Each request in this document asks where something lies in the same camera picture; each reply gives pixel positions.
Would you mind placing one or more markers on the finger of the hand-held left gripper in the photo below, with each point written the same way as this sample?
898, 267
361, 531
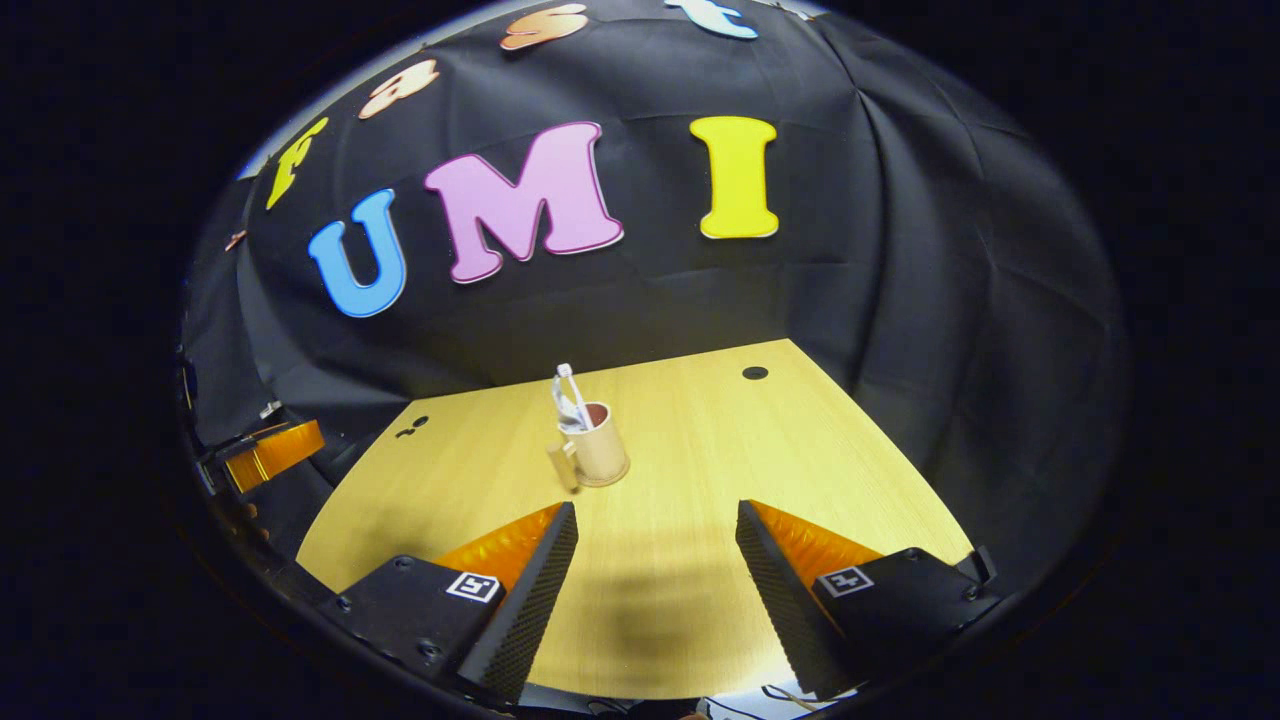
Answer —
275, 450

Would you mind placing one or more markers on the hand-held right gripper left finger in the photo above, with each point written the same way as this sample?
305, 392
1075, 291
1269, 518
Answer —
530, 610

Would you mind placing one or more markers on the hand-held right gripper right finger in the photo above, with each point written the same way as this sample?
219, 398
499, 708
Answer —
785, 600

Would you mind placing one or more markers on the white toothpaste tube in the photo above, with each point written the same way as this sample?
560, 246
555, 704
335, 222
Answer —
568, 412

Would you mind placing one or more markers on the pale pink toothbrush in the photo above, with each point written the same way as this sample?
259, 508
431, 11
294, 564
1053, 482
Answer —
566, 372

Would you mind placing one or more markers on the wooden desktop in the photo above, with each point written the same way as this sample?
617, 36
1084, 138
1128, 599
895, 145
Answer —
700, 470

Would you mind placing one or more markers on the black backdrop cloth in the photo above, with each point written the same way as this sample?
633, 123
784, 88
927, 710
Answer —
900, 300

